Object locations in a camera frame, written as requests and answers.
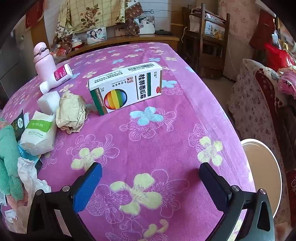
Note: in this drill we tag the wooden headboard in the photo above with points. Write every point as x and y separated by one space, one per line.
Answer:
138 39

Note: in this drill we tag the small black box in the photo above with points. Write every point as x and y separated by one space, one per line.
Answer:
164 32

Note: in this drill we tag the framed photo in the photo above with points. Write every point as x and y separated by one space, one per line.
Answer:
97 34

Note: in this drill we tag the brown patterned hanging cloth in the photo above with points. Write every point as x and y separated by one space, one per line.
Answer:
133 16

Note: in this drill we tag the dark wooden shelf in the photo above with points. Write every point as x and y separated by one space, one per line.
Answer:
205 58

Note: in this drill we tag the white bottle magenta label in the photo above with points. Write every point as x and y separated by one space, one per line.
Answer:
57 77

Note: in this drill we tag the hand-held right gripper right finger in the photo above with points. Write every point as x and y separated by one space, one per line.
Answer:
212 183

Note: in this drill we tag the pink printed blanket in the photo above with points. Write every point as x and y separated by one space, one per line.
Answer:
286 81

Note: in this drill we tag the pink insulated bottle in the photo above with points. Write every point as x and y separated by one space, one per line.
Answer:
44 62

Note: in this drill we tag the yellow floral hanging cloth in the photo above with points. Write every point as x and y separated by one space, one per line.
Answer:
92 14

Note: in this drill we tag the white foam block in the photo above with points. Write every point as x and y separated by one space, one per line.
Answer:
48 102

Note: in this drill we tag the printed box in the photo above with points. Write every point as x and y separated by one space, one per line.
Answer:
215 30

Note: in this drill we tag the red plastic bag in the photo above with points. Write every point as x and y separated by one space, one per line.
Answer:
277 55

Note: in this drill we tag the dark brown garment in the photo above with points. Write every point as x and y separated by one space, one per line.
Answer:
286 129

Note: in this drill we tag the white tissue packet green label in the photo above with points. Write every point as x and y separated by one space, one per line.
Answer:
37 134

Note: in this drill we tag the white round bucket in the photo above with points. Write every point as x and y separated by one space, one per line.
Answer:
261 166

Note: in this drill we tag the dark green packet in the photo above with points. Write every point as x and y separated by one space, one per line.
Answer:
18 122

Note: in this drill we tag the teal towel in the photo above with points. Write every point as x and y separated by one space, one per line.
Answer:
9 157

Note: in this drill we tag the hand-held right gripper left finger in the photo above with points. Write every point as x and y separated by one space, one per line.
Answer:
87 187

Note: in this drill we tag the pink flowered bed blanket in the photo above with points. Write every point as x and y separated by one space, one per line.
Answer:
150 143

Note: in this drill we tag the red patterned blanket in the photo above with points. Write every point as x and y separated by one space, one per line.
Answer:
266 92

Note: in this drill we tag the white plastic bag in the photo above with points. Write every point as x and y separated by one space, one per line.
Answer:
27 176

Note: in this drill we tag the white medicine box rainbow print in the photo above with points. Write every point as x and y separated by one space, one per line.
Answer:
129 85

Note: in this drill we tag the bed with pink blankets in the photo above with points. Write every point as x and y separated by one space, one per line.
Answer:
249 111

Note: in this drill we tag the blue packet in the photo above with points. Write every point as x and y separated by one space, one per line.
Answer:
23 151

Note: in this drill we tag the red hanging garment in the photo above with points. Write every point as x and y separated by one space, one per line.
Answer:
262 30

